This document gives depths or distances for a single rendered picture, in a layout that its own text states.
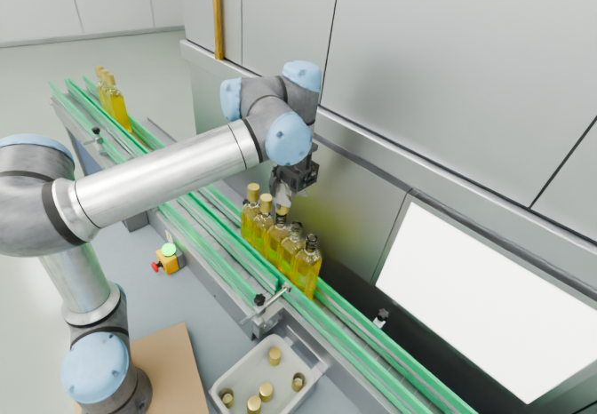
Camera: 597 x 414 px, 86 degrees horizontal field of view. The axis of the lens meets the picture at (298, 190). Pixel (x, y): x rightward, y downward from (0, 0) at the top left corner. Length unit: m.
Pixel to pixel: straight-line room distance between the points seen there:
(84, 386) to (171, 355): 0.29
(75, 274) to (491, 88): 0.83
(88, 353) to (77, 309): 0.09
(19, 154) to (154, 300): 0.71
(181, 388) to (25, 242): 0.62
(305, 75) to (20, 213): 0.47
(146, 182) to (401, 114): 0.50
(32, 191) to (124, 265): 0.83
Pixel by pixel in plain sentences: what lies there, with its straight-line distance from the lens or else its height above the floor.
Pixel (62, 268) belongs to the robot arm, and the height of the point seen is 1.20.
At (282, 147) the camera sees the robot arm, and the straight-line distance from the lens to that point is 0.48.
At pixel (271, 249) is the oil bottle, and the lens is 0.95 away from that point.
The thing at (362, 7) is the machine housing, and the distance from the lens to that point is 0.75.
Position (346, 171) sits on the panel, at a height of 1.29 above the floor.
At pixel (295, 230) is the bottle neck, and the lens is 0.84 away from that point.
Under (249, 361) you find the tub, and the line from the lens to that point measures 1.00.
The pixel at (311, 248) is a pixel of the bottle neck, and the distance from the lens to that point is 0.83.
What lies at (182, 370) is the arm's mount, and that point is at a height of 0.79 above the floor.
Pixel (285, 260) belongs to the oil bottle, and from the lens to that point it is 0.92.
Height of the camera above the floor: 1.74
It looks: 39 degrees down
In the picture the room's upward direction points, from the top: 8 degrees clockwise
